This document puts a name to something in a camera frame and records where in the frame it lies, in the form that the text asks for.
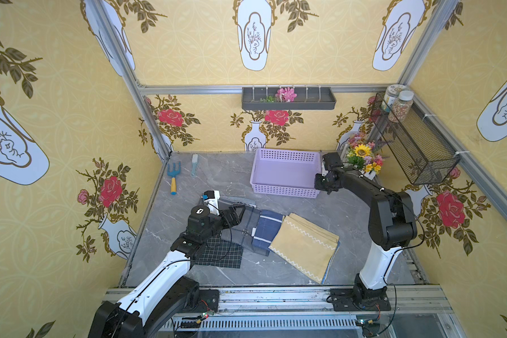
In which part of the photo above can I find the grey checked pillowcase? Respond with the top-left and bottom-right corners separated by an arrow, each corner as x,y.
221,206 -> 261,252

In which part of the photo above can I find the navy striped pillowcase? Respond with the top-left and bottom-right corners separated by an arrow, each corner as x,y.
252,210 -> 284,256

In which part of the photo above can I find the purple plastic basket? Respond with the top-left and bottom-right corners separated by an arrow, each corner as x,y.
250,148 -> 321,199

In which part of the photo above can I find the yellow pillowcase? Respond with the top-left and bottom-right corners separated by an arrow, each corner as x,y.
269,214 -> 339,284

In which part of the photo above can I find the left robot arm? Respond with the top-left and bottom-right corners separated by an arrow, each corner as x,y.
88,204 -> 246,337

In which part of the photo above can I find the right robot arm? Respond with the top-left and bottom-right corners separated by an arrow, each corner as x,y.
314,152 -> 418,312

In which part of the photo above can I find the black grid folded pillowcase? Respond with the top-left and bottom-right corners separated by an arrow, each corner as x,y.
192,236 -> 244,269

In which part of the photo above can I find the flower pot white fence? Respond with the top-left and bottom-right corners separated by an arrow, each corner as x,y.
341,132 -> 384,179

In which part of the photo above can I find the blue garden fork toy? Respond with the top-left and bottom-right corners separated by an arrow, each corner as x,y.
167,161 -> 181,195

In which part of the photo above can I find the light blue small brush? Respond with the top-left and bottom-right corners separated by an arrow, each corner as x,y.
190,154 -> 199,177

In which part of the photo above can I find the pink artificial flower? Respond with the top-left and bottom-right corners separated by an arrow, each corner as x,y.
275,87 -> 297,102

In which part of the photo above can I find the jar with white lid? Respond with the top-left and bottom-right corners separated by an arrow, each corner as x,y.
388,90 -> 414,123

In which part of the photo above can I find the jar with patterned lid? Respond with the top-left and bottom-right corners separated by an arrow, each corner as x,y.
381,84 -> 408,112

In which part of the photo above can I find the left circuit board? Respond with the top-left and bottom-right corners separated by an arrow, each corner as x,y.
178,311 -> 215,329

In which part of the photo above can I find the circuit board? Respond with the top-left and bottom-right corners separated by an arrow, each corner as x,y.
178,311 -> 215,329
355,318 -> 380,330

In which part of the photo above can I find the right circuit board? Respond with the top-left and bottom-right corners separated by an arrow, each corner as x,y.
355,318 -> 380,330

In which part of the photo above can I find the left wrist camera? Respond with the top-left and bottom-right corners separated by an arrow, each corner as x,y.
201,190 -> 220,215

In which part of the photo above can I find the black wire mesh shelf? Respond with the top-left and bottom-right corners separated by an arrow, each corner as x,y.
369,92 -> 461,185

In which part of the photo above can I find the dark grey wall shelf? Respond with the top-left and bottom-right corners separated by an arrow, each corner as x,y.
241,86 -> 337,111

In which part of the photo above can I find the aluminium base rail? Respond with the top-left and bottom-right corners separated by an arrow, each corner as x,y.
88,285 -> 466,338

